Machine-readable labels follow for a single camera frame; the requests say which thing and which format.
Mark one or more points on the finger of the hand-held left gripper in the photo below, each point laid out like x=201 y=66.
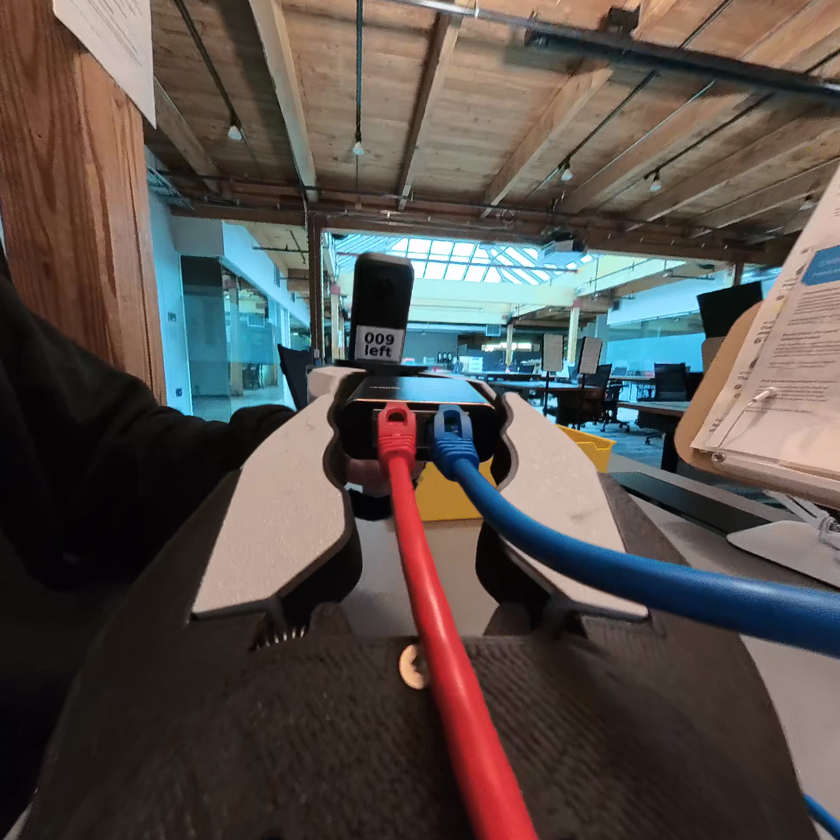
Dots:
x=323 y=380

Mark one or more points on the black network splitter box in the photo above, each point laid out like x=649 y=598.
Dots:
x=420 y=394

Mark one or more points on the pale standing board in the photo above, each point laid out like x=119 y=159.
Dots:
x=589 y=354
x=553 y=351

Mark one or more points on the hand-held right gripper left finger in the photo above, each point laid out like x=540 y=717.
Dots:
x=275 y=512

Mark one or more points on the person's left hand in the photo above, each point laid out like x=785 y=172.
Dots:
x=367 y=476

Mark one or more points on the black monitor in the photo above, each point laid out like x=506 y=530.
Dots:
x=728 y=308

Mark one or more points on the black ceiling track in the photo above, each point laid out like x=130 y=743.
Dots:
x=689 y=62

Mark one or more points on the wooden pillar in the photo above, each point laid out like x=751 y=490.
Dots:
x=59 y=216

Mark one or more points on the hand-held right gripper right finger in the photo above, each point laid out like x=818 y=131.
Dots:
x=564 y=459

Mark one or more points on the dark office desk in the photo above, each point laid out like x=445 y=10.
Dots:
x=656 y=410

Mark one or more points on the grey desk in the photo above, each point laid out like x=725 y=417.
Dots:
x=807 y=689

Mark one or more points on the black office chair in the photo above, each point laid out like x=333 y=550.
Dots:
x=668 y=387
x=594 y=387

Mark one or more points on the person's left forearm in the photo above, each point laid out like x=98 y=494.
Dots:
x=98 y=426

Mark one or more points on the yellow plastic bin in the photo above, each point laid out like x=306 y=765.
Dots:
x=594 y=449

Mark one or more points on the printed instruction sheet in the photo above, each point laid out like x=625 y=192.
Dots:
x=800 y=367

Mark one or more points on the wooden document stand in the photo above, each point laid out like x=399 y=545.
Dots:
x=702 y=394

